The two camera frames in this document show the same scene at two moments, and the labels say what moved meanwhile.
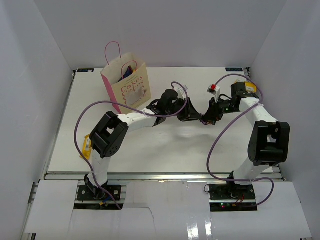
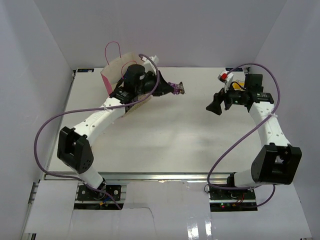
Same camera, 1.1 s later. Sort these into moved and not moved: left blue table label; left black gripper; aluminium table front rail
Moved: left black gripper
Not moved: aluminium table front rail; left blue table label
